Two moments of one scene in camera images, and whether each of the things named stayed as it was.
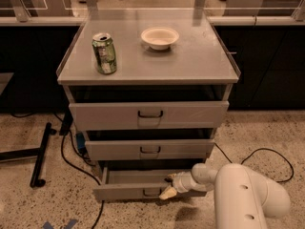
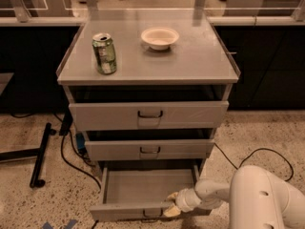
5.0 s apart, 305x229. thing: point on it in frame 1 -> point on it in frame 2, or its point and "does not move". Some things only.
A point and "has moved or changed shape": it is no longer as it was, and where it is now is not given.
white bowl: (159, 38) does not move
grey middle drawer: (150, 150) does not move
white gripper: (178, 182) -> (183, 200)
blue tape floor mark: (71, 224) does not move
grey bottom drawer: (143, 180) has moved or changed shape
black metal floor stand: (32, 153) does not move
